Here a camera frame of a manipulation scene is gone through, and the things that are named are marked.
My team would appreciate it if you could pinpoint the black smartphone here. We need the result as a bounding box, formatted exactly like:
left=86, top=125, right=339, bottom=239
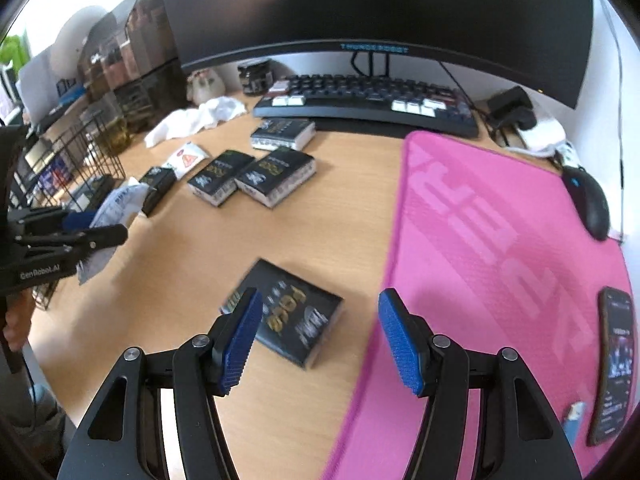
left=586, top=286, right=636, bottom=446

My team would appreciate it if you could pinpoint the white blue-print snack packet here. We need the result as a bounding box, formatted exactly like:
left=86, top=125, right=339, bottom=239
left=77, top=182, right=151, bottom=286

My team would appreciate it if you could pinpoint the green plush toy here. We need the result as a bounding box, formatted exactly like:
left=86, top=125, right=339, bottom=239
left=0, top=35, right=28, bottom=68

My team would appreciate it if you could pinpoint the white crumpled cloth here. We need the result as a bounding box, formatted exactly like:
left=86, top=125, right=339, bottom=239
left=145, top=97, right=248, bottom=148

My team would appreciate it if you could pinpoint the person's left hand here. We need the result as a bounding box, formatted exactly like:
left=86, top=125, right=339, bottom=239
left=2, top=300, right=33, bottom=352

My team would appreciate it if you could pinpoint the black wire basket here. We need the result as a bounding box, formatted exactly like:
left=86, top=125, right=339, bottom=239
left=10, top=110, right=127, bottom=311

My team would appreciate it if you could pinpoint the small cream plush figure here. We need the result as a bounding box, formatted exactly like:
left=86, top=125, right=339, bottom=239
left=187, top=67, right=226, bottom=103

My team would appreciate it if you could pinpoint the black power adapter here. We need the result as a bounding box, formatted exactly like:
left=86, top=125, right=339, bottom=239
left=487, top=86, right=536, bottom=131

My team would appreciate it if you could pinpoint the blue lighter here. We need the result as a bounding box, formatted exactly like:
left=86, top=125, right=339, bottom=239
left=562, top=401, right=587, bottom=443

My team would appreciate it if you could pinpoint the white dome object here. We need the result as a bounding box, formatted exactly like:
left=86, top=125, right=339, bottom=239
left=50, top=6, right=108, bottom=81

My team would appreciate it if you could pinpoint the black keyboard with white keys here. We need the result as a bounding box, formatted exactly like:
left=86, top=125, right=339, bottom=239
left=252, top=74, right=480, bottom=138

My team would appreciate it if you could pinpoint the black wall cable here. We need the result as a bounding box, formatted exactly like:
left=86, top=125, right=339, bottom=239
left=597, top=0, right=626, bottom=241

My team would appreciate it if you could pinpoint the black gold-print tissue pack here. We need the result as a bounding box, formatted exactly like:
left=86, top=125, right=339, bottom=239
left=219, top=258, right=345, bottom=370

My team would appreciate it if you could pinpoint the white charger block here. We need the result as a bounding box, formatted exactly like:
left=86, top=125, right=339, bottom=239
left=515, top=117, right=568, bottom=156

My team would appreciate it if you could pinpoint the white pizza-print snack packet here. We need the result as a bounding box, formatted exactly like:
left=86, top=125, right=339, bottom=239
left=162, top=141, right=208, bottom=179

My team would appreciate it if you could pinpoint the person's grey trouser leg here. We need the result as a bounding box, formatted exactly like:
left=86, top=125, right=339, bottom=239
left=0, top=385, right=68, bottom=466

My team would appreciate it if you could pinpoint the group of black tissue packs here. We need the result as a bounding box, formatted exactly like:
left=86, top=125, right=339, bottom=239
left=137, top=117, right=317, bottom=218

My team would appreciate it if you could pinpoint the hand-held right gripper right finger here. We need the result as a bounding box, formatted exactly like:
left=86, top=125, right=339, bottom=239
left=377, top=287, right=583, bottom=480

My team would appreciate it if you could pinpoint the wooden desktop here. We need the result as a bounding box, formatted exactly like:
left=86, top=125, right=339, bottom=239
left=30, top=87, right=576, bottom=480

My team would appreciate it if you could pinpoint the pink mouse mat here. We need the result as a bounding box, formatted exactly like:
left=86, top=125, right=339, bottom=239
left=320, top=130, right=636, bottom=480

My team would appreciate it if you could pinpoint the dark glass jar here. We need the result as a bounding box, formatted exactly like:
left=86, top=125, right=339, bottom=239
left=237, top=58, right=275, bottom=96

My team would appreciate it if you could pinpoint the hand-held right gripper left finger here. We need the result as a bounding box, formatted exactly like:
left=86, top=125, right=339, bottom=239
left=70, top=287, right=264, bottom=480

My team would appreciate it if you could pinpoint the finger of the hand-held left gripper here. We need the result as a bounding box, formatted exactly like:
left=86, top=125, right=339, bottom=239
left=10, top=207, right=98, bottom=236
left=15, top=223, right=129, bottom=261

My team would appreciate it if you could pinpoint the black computer mouse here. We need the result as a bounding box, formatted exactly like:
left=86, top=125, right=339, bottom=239
left=560, top=167, right=612, bottom=242

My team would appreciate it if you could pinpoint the black curved monitor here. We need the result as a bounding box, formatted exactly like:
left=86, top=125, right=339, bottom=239
left=152, top=0, right=596, bottom=109

